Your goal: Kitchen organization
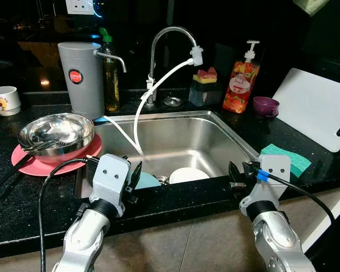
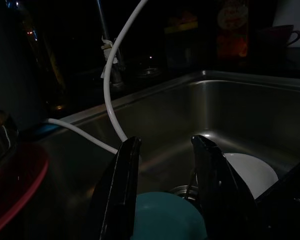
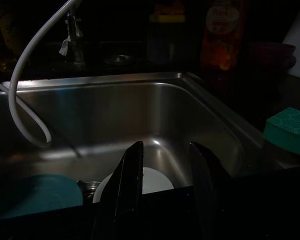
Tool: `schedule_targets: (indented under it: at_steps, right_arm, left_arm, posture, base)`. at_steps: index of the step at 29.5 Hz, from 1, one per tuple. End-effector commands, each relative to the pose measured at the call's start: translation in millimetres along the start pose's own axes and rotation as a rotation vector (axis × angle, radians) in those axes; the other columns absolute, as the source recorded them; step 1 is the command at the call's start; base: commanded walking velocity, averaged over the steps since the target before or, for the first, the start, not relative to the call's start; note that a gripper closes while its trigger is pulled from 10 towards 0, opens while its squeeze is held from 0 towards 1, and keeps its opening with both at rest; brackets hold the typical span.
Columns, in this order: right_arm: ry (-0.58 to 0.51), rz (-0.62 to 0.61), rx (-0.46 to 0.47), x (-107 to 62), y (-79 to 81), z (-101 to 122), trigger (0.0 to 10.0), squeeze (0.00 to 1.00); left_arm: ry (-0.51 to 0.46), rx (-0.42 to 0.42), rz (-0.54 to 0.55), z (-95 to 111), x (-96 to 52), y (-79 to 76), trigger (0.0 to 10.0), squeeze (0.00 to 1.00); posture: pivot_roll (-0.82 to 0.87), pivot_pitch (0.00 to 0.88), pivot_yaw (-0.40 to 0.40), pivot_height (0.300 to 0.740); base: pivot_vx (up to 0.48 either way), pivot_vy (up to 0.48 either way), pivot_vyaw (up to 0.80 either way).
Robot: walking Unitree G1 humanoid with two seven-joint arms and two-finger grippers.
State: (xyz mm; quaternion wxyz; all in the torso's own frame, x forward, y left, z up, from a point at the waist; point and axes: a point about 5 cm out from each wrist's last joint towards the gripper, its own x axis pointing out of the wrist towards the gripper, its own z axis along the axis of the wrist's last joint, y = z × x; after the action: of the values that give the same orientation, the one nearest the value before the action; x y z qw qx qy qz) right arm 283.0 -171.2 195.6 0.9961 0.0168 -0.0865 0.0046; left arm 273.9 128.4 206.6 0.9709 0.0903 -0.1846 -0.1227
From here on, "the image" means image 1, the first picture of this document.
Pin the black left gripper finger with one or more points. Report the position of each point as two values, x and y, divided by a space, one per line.
125 159
136 177

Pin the light blue plate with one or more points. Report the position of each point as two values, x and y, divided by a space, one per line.
148 181

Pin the green wavy sponge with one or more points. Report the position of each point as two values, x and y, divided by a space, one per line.
297 161

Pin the orange soap pump bottle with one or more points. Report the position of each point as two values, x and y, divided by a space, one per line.
239 85

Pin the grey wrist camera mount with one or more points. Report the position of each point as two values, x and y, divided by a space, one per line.
275 170
110 178

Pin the small purple cup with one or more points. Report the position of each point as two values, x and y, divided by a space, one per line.
265 106

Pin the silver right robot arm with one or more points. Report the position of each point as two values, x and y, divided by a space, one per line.
277 238

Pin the white wall socket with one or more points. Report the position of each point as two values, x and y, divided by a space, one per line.
79 6

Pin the stainless steel bowl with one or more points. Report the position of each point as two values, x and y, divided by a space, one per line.
56 130

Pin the stainless steel sink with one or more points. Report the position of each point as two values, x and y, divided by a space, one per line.
181 139

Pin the black sponge holder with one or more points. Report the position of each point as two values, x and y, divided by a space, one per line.
204 96

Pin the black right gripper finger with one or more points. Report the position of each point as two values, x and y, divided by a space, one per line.
234 174
250 166

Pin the chrome gooseneck faucet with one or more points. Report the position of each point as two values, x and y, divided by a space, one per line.
152 62

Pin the yellow and red sponge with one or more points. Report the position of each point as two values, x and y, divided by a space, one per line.
205 76

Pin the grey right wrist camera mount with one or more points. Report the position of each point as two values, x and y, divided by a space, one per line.
275 170

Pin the green hanging cloth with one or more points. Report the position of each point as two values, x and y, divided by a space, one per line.
310 5

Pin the oil bottle with green cap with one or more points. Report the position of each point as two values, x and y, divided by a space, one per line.
111 85

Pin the grey water filter canister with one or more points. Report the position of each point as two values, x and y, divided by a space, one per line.
82 96

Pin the white printed mug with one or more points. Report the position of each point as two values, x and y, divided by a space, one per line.
5 101

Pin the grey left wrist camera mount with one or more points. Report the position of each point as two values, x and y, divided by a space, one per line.
110 178

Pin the white bowl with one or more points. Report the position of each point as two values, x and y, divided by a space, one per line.
188 174

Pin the metal sink drain strainer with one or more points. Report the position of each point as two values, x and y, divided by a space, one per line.
162 179

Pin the pink round plate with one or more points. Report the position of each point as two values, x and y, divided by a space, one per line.
39 167

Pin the white plastic cutting board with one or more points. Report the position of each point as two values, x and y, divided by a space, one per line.
314 107

